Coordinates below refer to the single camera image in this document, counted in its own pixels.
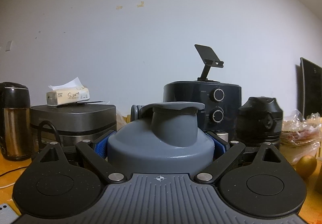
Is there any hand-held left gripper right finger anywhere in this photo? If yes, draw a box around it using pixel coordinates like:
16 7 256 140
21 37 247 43
193 131 286 184

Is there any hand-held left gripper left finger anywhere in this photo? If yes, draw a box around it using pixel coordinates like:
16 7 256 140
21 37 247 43
35 130 127 184

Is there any grey lid shaker bottle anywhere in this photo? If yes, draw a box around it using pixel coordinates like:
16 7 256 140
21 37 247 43
107 102 216 173

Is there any grey rice cooker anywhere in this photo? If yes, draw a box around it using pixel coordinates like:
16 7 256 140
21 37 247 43
29 103 118 149

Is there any black gradient water bottle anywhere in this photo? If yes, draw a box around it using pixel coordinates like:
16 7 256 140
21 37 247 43
235 96 284 150

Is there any black portable air pump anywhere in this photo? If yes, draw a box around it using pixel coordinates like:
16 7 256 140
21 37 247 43
31 120 61 162

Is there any dark blue air fryer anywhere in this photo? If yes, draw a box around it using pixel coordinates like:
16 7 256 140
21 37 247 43
163 81 243 142

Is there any tissue pack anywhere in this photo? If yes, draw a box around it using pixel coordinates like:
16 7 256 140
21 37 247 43
45 76 91 107

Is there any clear bag of food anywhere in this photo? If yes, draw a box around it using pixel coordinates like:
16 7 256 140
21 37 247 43
279 109 322 164

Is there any orange fruit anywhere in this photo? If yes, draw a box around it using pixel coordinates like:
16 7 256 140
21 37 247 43
295 155 318 178

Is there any black electric kettle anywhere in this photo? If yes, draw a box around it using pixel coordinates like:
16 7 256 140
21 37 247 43
0 82 32 162

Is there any black phone stand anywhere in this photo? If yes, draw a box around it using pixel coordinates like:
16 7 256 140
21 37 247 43
194 44 224 82

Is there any black television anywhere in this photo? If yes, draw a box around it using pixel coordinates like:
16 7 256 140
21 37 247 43
299 57 322 119

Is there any black cable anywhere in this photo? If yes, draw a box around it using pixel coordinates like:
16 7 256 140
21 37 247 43
0 166 27 177

